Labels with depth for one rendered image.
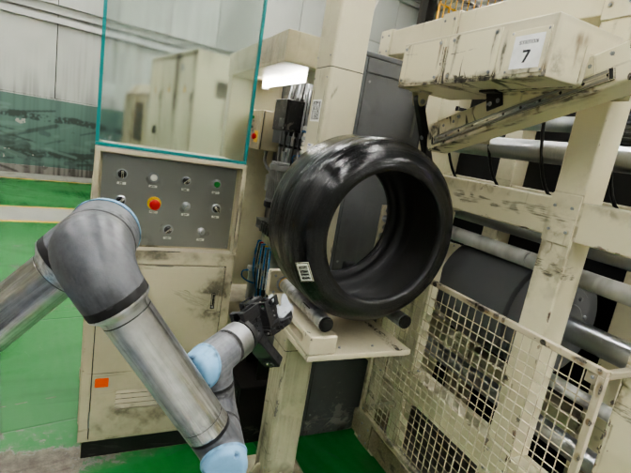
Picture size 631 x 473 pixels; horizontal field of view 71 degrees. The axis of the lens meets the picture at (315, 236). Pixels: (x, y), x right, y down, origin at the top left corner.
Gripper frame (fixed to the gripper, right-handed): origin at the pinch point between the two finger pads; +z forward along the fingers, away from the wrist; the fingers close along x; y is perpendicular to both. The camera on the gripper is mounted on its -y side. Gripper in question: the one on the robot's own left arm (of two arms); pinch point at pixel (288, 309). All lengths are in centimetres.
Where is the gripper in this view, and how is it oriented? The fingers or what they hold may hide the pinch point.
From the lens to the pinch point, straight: 112.7
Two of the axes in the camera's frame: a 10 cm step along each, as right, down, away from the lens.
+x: -8.8, 1.1, 4.6
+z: 4.2, -2.5, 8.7
